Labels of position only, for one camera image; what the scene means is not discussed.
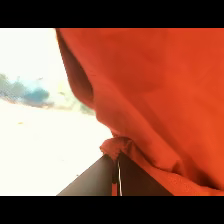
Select orange garment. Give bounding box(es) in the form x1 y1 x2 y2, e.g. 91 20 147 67
55 28 224 197

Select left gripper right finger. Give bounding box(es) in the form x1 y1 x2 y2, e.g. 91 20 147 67
118 152 174 197

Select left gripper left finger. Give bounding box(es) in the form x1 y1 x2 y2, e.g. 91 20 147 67
57 154 119 197

